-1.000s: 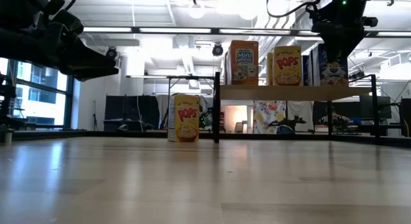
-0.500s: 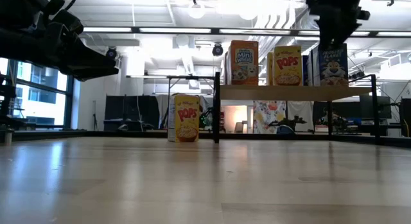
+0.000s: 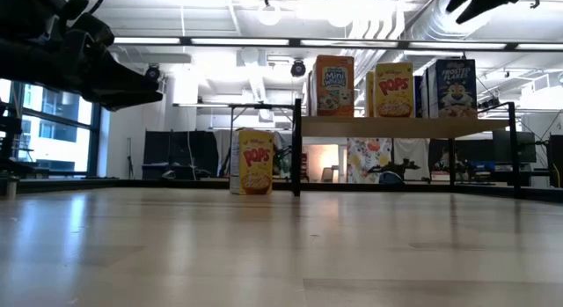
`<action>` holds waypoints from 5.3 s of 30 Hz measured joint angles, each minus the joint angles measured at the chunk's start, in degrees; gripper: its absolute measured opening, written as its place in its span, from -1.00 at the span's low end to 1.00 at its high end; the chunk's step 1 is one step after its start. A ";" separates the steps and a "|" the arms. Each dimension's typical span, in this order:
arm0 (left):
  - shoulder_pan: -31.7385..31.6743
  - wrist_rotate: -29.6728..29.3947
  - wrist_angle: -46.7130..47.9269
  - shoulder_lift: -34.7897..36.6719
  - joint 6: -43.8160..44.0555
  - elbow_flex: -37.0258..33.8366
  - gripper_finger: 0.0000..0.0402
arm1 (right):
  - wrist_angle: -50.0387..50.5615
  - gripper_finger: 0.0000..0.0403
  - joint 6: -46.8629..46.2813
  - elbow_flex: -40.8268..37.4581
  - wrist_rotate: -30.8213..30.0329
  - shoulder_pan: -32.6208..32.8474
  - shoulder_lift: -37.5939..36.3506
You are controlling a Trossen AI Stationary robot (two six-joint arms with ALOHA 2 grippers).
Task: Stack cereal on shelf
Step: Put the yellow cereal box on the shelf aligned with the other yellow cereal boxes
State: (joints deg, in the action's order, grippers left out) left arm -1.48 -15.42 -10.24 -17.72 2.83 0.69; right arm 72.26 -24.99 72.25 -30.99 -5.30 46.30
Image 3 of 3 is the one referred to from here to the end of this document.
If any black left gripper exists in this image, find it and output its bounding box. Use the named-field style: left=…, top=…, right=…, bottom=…
left=0, top=27, right=165, bottom=113

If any blue Frosted Flakes cereal box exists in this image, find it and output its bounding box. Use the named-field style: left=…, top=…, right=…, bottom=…
left=413, top=75, right=422, bottom=119
left=428, top=58, right=479, bottom=120
left=420, top=68, right=431, bottom=119

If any yellow Corn Pops cereal box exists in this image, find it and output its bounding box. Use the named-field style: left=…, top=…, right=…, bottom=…
left=374, top=62, right=415, bottom=119
left=229, top=128, right=275, bottom=196
left=364, top=70, right=377, bottom=119

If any orange Mini-Wheats cereal box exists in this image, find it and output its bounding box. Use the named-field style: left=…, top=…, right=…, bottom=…
left=312, top=55, right=355, bottom=118

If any wooden shelf with black legs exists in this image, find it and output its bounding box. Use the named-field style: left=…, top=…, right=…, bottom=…
left=291, top=98, right=523, bottom=199

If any black partition curtain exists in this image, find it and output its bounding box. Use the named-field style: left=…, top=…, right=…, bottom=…
left=141, top=129, right=220, bottom=181

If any black metal rack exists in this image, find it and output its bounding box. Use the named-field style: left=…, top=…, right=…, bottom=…
left=227, top=102, right=295, bottom=136

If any black computer monitor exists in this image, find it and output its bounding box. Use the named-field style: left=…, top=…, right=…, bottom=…
left=492, top=129, right=538, bottom=164

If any white hanging cloth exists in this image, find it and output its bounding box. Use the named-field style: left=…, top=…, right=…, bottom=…
left=391, top=137, right=431, bottom=181

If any white round pendant lamp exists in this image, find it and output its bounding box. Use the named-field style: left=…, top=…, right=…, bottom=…
left=256, top=0, right=283, bottom=27

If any colourful patterned cloth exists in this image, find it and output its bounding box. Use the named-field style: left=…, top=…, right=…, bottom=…
left=346, top=137, right=393, bottom=185

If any silver ventilation duct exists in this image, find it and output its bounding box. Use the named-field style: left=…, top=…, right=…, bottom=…
left=402, top=0, right=494, bottom=40

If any window with dark frame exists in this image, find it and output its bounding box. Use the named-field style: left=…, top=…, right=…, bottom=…
left=0, top=77, right=103, bottom=177

